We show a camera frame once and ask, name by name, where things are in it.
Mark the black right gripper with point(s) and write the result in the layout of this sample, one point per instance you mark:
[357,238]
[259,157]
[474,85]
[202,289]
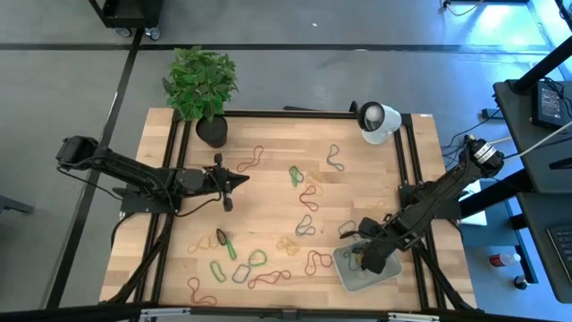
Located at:
[397,234]

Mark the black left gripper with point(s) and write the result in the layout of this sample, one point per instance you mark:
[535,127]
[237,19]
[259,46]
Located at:
[196,181]

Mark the red rubber band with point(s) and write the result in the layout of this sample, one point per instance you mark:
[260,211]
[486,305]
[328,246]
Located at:
[306,199]
[191,290]
[308,268]
[251,160]
[268,278]

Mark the wide black rubber band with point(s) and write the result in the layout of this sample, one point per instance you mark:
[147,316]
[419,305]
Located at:
[221,237]

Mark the wide blue rubber band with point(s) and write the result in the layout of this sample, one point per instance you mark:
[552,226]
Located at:
[239,282]

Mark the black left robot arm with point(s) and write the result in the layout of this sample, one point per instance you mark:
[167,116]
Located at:
[134,172]

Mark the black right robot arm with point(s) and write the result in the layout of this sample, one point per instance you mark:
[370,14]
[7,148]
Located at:
[447,188]

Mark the white plastic bin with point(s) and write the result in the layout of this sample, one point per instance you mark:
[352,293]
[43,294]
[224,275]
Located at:
[389,275]

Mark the green potted plant black pot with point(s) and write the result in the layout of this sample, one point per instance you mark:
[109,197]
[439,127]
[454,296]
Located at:
[201,85]

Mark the clear bottle red cap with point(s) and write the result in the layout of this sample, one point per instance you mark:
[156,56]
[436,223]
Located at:
[507,259]

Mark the black table clamp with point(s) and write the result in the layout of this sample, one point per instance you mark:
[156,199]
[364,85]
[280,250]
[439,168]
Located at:
[354,106]

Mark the small black round object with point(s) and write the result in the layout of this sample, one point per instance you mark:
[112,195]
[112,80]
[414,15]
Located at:
[520,282]

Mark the black keyboard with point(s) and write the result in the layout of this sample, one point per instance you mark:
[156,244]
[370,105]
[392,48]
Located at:
[563,250]

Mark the black wheeled cart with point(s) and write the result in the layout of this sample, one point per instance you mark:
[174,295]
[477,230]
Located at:
[129,13]

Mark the black gantry beam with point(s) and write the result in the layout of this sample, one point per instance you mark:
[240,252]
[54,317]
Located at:
[67,315]

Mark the grey chair leg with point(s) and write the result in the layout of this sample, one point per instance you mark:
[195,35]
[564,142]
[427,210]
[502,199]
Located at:
[15,205]

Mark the black power supply box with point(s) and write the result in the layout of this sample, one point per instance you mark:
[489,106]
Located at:
[549,107]

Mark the silver frame bracket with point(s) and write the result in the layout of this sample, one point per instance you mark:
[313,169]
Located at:
[413,317]
[161,314]

